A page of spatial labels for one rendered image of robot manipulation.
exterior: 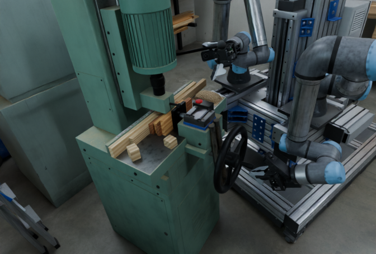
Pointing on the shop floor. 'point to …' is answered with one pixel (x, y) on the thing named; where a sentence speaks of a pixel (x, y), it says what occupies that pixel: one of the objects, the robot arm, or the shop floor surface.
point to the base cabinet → (159, 208)
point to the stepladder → (27, 215)
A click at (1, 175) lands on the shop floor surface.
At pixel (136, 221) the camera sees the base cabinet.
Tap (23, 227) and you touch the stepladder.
